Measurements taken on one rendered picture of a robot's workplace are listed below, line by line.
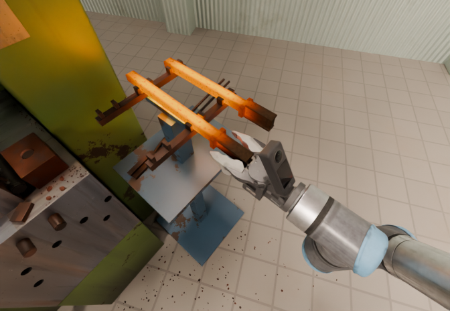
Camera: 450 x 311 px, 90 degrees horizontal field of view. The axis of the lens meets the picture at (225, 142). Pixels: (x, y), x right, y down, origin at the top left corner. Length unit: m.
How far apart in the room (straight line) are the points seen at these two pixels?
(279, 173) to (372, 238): 0.19
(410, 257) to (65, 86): 0.90
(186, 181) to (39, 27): 0.56
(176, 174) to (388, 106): 2.11
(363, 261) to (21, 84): 0.83
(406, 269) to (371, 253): 0.10
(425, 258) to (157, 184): 0.68
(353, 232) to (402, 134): 1.91
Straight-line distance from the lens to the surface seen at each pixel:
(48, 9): 0.73
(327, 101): 2.29
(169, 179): 0.79
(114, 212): 0.91
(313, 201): 0.47
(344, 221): 0.47
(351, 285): 1.62
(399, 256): 0.59
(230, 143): 0.51
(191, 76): 0.69
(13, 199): 0.75
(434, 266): 0.54
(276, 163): 0.42
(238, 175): 0.48
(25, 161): 0.74
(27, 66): 0.74
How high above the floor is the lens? 1.46
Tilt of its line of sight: 55 degrees down
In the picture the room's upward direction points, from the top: straight up
